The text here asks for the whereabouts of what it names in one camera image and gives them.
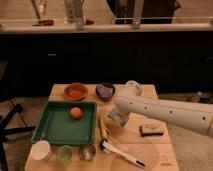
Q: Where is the black office chair base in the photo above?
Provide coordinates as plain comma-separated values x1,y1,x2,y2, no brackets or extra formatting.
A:
0,104,35,171

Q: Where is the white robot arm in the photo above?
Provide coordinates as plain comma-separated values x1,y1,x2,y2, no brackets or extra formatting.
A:
108,80,213,138

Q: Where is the grey-blue sponge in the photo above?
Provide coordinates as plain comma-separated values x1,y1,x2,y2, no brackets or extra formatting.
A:
108,107,117,121

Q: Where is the white plastic cup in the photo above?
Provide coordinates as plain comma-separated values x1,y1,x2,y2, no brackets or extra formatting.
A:
30,140,52,161

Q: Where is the green plastic cup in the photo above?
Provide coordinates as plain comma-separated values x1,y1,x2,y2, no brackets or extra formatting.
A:
56,145,72,164

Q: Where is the orange ceramic plate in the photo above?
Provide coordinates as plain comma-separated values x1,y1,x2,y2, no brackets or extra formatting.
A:
63,83,88,101

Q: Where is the small metal cup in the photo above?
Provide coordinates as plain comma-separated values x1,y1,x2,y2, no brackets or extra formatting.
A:
79,144,96,161

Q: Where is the dark bowl with cloth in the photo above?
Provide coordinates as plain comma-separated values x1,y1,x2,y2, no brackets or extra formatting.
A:
95,83,115,101

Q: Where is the orange peach fruit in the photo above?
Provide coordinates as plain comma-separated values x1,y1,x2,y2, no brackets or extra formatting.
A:
70,107,82,120

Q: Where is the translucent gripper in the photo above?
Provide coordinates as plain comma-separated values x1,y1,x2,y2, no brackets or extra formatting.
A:
115,107,130,127

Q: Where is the green plastic tray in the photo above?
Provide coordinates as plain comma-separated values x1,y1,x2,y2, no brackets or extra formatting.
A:
32,100,96,146

